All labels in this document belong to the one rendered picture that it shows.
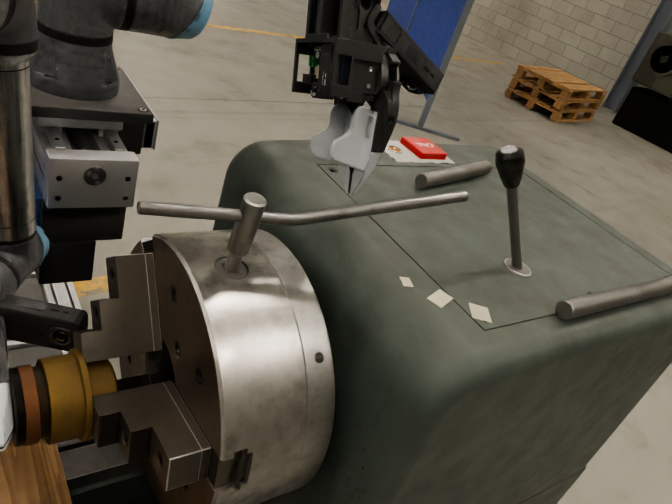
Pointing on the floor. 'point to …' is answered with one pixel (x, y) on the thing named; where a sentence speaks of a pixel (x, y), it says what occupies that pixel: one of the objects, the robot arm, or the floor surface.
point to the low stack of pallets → (555, 93)
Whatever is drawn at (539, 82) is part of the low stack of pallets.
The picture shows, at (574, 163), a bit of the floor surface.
